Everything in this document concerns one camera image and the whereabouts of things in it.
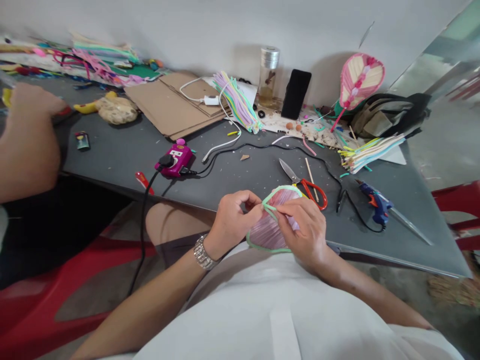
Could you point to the bundle of yellow-tipped pipe cleaners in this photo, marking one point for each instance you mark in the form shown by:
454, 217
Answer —
371, 153

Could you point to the stack of cardboard sheets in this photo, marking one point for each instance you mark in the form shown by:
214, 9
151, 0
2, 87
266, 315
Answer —
176, 105

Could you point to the yellow plush banana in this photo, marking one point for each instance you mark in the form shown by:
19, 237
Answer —
84, 107

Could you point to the beige fibre ball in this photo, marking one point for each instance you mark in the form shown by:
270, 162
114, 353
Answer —
118, 111

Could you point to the black rectangular phone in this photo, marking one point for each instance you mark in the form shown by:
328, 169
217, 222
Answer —
296, 93

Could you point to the glass bottle with metal cap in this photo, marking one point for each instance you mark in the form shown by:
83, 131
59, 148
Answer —
269, 75

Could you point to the straw broom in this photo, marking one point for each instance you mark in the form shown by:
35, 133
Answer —
453, 290

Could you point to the white paper sheet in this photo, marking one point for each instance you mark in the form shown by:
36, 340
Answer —
395, 155

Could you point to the dark fabric bag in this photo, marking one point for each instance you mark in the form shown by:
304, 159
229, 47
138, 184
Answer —
393, 114

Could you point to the pile of colourful craft materials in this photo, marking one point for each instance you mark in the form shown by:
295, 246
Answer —
93, 60

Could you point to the pink woven fan on stick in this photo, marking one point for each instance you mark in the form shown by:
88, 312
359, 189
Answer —
362, 80

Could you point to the red plastic chair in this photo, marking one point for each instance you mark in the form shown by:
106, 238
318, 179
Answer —
459, 210
41, 311

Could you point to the person's legs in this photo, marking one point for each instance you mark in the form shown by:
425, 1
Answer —
172, 225

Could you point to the clear glue stick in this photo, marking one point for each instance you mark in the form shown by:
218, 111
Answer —
410, 227

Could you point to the blue hot glue gun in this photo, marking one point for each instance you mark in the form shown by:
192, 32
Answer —
377, 200

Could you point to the person's body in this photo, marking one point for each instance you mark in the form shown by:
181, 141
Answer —
285, 315

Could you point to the magenta power strip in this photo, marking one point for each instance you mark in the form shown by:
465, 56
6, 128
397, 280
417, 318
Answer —
176, 159

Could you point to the small dark lighter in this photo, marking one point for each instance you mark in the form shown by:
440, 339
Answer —
82, 141

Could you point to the thin wooden stick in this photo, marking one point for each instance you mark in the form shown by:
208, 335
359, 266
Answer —
311, 178

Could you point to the person's right hand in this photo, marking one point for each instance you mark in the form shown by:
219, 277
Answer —
305, 236

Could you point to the pink woven fan green rim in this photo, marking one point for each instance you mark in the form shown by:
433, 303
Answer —
268, 232

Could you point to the bundle of pastel pipe cleaners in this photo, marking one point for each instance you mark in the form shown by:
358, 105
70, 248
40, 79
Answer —
240, 103

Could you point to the person's left hand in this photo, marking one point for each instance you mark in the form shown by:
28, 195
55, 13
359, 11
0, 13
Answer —
228, 221

